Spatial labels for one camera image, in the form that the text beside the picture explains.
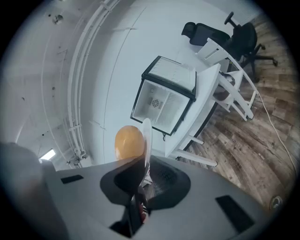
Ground orange fruit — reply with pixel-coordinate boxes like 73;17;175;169
114;125;146;161

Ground white ceiling conduit pipes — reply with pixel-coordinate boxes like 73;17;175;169
67;0;113;168

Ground black office chair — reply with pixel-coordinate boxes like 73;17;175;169
181;11;278;83

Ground white table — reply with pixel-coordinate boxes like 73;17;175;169
164;62;222;167

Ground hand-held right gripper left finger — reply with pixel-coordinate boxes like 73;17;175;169
45;155;148;240

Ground person's white shoe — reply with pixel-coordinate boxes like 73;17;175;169
269;195;283;209

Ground white wooden chair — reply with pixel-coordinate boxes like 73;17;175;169
195;37;260;121

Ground white floor cable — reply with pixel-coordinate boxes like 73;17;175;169
257;91;298;174

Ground black and white mini fridge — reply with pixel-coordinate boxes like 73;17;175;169
130;55;197;142

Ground rectangular ceiling light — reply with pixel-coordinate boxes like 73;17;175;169
39;148;57;161

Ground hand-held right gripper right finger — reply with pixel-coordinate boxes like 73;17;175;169
140;156;280;240

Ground white plate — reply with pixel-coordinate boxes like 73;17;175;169
141;118;153;188

